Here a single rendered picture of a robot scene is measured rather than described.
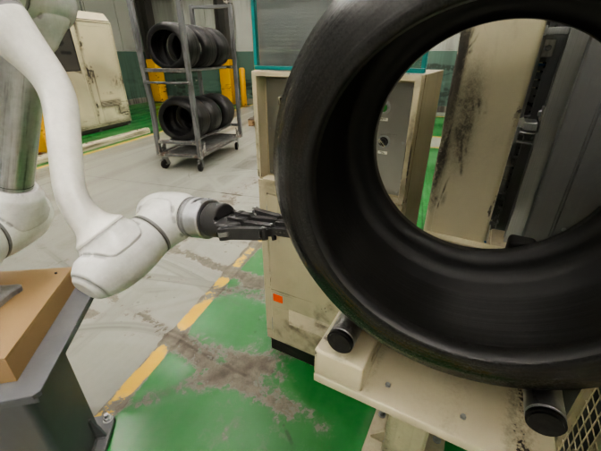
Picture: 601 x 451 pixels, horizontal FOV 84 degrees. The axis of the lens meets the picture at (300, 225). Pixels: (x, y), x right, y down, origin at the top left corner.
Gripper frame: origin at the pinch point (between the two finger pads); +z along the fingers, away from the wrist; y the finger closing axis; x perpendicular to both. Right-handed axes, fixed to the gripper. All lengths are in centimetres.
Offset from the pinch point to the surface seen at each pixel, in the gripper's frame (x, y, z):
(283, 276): 50, 51, -41
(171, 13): -242, 781, -824
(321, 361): 19.3, -10.4, 8.9
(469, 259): 9.6, 15.2, 29.1
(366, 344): 18.0, -5.0, 15.1
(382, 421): 102, 41, 4
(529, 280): 11.5, 13.9, 38.9
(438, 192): 0.5, 26.7, 21.6
